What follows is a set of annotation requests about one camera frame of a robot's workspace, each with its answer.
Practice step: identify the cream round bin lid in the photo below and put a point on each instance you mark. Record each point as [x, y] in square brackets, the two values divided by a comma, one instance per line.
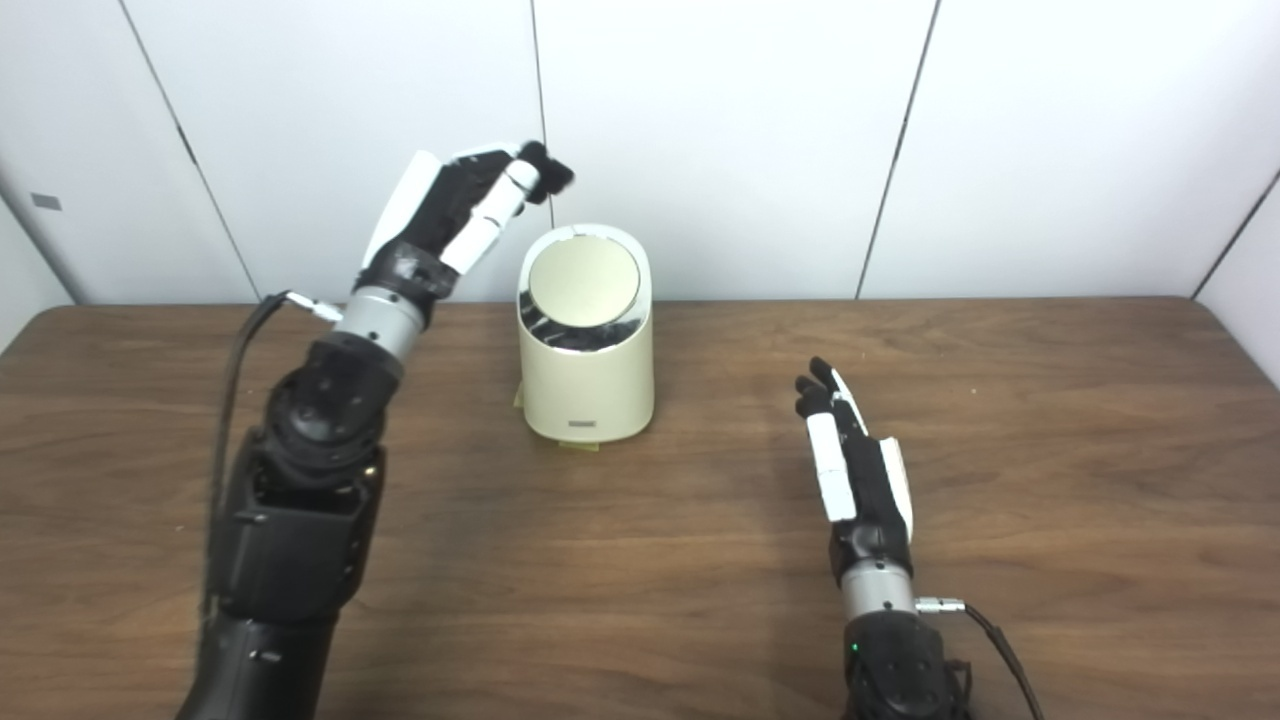
[584, 282]

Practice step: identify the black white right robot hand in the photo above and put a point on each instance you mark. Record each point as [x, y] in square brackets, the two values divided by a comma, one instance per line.
[870, 490]

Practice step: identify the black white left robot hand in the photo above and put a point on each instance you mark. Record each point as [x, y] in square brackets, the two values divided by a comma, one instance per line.
[430, 220]

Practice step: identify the wide yellow tape piece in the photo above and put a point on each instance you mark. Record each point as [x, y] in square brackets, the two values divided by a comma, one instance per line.
[579, 445]

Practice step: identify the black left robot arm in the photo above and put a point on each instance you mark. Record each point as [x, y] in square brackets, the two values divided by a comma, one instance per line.
[300, 500]

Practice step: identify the cream-colored bin body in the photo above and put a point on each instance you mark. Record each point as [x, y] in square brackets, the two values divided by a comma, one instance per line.
[590, 390]

